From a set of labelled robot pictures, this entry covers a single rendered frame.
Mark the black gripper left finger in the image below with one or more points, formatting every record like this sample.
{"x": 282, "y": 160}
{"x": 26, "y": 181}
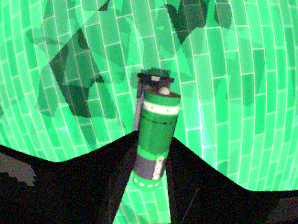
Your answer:
{"x": 87, "y": 189}

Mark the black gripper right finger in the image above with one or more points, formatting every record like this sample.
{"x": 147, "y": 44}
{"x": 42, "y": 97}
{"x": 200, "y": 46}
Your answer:
{"x": 199, "y": 194}

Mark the green cylindrical battery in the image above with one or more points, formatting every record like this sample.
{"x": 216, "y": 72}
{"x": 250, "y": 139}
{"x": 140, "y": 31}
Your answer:
{"x": 158, "y": 120}

